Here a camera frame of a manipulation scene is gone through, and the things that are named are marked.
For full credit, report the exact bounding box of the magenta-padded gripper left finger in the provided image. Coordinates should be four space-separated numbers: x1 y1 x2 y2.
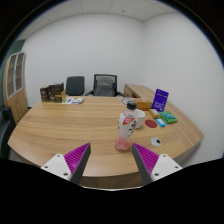
40 142 92 185

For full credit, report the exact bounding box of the purple standing pouch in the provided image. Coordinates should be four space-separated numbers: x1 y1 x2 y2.
151 88 170 113

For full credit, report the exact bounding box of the grey mesh office chair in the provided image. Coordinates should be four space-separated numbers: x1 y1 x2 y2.
85 73 125 98

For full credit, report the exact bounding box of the small blue box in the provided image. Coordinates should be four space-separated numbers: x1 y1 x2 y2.
155 117 167 128

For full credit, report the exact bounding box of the green flat box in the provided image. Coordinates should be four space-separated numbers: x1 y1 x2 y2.
158 110 179 125

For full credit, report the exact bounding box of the wooden glass-door cabinet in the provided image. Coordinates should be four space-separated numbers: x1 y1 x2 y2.
2 50 29 124

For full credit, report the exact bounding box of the flat round red coaster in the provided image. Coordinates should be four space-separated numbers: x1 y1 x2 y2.
144 119 158 129

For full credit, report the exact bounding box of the round clear disc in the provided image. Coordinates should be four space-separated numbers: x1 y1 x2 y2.
120 97 135 106

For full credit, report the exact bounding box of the round silver desk grommet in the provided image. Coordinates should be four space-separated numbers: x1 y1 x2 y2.
150 136 163 148

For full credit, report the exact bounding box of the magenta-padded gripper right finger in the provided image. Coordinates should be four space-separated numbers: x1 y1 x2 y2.
131 142 184 186

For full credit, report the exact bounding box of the small yellow box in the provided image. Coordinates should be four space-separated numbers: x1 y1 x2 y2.
148 108 162 120

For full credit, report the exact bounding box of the clear black-capped drink bottle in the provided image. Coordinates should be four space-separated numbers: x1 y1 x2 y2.
114 100 139 152

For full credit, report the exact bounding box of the black armchair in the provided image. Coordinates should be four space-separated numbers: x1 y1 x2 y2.
0 105 17 159

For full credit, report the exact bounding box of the large dark brown box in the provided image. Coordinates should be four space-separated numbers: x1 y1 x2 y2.
48 82 65 102

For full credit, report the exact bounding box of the black office chair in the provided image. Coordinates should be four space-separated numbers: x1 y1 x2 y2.
65 75 86 97

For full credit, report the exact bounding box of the wooden side desk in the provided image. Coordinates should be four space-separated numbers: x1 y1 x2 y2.
123 83 158 101

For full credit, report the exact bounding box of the white patterned ceramic cup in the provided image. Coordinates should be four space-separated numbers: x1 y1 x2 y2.
134 108 147 129

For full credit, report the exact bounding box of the orange-brown cardboard box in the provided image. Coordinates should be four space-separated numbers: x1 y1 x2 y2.
134 98 154 111

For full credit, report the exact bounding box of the tan cardboard box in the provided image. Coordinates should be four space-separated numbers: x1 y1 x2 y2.
54 89 67 103

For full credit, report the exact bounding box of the small dark brown box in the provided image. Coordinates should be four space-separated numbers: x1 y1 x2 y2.
39 86 50 103

